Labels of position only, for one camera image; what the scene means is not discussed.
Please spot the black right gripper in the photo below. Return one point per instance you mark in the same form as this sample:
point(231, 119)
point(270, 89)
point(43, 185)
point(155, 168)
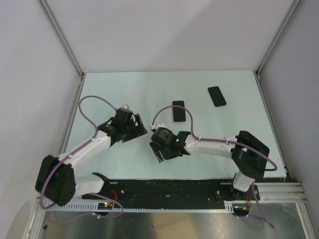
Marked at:
point(166, 155)

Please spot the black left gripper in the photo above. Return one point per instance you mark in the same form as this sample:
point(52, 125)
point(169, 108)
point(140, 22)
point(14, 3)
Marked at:
point(138, 130)

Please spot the black phone case with holes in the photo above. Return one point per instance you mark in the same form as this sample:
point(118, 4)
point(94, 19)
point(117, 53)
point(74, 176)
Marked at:
point(157, 150)

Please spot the pink silicone phone case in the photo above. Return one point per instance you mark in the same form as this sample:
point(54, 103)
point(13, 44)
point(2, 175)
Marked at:
point(179, 122)

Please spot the black smartphone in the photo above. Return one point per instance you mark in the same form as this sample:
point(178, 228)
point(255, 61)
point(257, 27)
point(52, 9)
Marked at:
point(179, 111)

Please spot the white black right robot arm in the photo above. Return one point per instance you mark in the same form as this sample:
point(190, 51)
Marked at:
point(247, 152)

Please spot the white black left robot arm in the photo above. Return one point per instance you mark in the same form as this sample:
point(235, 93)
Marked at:
point(57, 179)

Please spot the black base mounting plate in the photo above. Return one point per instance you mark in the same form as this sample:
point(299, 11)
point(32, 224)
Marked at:
point(175, 198)

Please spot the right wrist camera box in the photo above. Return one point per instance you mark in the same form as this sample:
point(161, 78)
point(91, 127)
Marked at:
point(156, 126)

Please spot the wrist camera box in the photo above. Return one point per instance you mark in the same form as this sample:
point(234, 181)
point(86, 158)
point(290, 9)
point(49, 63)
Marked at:
point(125, 107)
point(156, 126)

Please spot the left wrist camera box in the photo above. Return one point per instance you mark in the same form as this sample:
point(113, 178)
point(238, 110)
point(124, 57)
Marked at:
point(125, 107)

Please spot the grey slotted cable duct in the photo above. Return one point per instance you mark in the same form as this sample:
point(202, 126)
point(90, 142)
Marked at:
point(208, 206)

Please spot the aluminium corner post left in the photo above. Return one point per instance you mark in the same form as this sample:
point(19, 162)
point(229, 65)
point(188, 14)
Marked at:
point(61, 36)

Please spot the aluminium corner post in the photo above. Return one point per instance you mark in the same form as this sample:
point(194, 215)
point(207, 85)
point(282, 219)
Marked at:
point(283, 27)
point(61, 36)

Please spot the aluminium corner post right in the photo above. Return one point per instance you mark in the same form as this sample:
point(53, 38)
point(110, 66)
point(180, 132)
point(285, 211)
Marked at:
point(283, 27)

